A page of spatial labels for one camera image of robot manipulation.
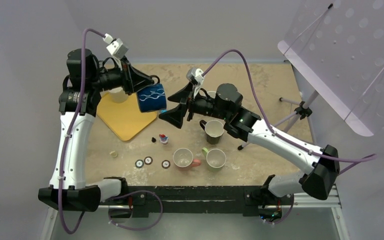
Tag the pink mug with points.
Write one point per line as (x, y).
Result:
(184, 159)

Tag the black mug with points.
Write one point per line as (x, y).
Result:
(214, 130)

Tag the cream white mug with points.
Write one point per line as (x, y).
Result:
(118, 95)

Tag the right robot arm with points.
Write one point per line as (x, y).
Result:
(317, 169)

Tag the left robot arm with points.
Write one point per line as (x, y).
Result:
(78, 105)

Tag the small cream cap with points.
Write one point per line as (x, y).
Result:
(113, 154)

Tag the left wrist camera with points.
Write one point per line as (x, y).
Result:
(115, 46)

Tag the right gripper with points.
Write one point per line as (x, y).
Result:
(175, 116)

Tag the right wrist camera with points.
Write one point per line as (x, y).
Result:
(196, 78)

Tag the translucent perforated panel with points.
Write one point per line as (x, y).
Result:
(338, 47)

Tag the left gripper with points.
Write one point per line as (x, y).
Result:
(132, 79)

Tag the light green mug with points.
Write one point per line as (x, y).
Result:
(215, 158)

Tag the black base bar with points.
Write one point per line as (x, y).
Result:
(247, 200)

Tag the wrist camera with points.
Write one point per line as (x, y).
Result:
(115, 46)
(196, 78)

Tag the right round token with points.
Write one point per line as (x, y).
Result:
(165, 164)

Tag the yellow tray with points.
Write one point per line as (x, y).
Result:
(124, 119)

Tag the dark blue mug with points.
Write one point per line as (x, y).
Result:
(152, 98)

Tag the grey mug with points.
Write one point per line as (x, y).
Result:
(212, 94)

